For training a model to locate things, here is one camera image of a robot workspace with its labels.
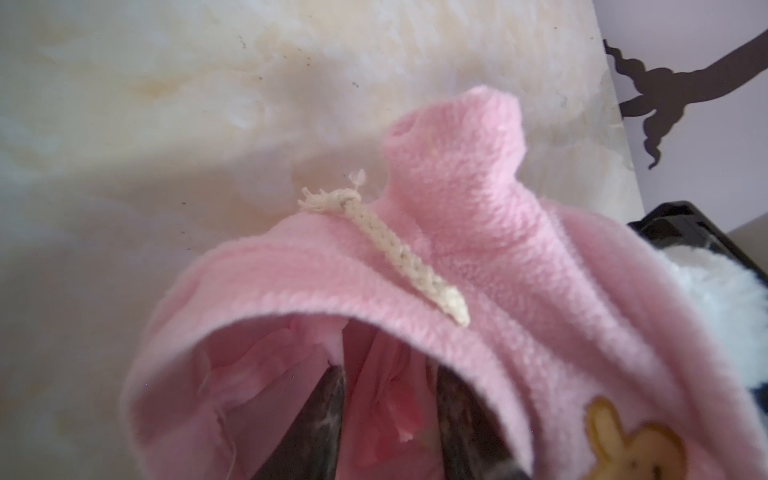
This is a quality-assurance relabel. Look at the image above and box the pink teddy hoodie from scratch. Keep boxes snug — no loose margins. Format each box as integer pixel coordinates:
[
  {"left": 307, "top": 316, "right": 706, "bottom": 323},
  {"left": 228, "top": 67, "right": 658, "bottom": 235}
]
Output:
[{"left": 121, "top": 87, "right": 767, "bottom": 479}]

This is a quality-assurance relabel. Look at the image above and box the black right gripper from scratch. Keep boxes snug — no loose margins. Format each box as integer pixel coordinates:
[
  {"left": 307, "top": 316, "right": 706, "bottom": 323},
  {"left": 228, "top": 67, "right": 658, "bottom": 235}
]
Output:
[{"left": 628, "top": 201, "right": 767, "bottom": 282}]

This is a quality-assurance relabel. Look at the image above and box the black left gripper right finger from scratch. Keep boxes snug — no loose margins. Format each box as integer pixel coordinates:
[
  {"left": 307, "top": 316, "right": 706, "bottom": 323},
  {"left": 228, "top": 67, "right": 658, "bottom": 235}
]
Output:
[{"left": 436, "top": 367, "right": 528, "bottom": 480}]

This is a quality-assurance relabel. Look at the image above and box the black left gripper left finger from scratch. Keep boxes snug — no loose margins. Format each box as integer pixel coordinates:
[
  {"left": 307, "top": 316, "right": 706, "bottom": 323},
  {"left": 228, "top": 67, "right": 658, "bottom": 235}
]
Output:
[{"left": 252, "top": 365, "right": 346, "bottom": 480}]

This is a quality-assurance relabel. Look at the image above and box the white teddy bear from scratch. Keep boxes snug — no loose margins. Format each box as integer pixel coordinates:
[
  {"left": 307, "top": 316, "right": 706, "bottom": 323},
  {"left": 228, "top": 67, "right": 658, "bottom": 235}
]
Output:
[{"left": 660, "top": 245, "right": 767, "bottom": 390}]

